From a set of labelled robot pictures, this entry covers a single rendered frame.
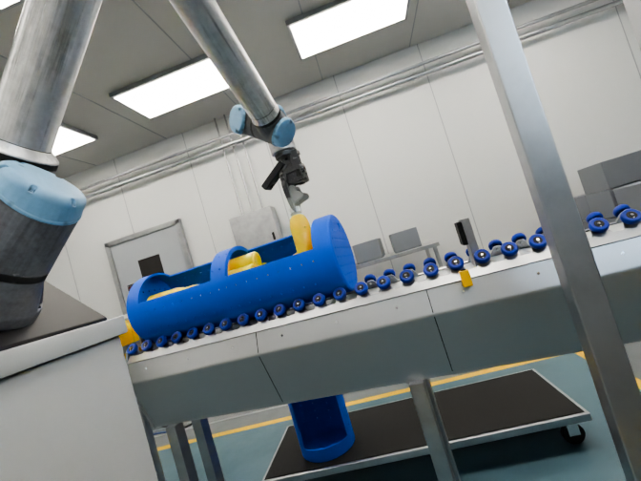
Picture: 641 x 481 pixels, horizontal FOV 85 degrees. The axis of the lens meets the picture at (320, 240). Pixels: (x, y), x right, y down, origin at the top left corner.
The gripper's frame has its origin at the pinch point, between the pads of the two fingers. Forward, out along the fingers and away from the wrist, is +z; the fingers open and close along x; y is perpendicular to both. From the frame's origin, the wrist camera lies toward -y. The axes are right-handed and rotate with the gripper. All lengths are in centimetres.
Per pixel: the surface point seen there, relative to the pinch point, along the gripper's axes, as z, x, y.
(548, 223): 26, -30, 65
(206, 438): 79, 11, -73
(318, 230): 10.0, -5.4, 7.4
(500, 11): -21, -30, 69
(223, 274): 14.6, -8.1, -29.9
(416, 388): 67, -4, 23
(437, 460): 90, -4, 23
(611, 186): 34, 259, 205
